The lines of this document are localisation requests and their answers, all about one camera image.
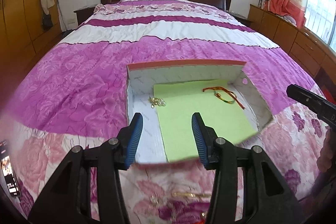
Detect gold pearl earrings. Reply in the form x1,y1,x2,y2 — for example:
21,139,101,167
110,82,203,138
149,97,166,108

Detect red braided string bracelet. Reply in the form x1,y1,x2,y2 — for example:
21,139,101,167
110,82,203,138
202,86,246,110

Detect person's right hand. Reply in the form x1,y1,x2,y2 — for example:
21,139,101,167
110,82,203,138
317,128,333,173

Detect light green paper sheet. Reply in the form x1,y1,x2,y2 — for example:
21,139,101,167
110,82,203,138
153,80,258,162

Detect red cardboard shoebox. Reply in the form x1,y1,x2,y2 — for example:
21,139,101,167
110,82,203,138
126,59,272,164

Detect wooden low cabinet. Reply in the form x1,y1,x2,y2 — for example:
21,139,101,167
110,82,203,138
248,5,335,83

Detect gold hair clip pink flowers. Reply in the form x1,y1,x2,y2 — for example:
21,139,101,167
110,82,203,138
171,192,211,199

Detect pink floral bedspread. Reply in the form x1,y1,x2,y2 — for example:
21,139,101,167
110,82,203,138
1,0,327,223

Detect gold pendant charm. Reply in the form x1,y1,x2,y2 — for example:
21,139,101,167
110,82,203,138
150,195,159,206

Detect right dark wooden nightstand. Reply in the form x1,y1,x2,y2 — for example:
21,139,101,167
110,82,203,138
227,11,252,27

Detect dark wooden nightstand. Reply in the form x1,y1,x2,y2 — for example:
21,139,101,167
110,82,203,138
227,11,252,27
74,5,96,26

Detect left dark wooden nightstand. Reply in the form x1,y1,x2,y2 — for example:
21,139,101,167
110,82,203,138
74,5,96,26

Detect books on cabinet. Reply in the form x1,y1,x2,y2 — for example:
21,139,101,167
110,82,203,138
258,0,270,11

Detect black hanging bag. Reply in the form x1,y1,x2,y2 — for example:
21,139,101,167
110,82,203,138
42,13,54,31

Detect smartphone with lit screen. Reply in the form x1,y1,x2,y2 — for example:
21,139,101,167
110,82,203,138
0,140,20,197

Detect orange wooden wardrobe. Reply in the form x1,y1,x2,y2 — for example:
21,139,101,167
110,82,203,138
0,0,63,75

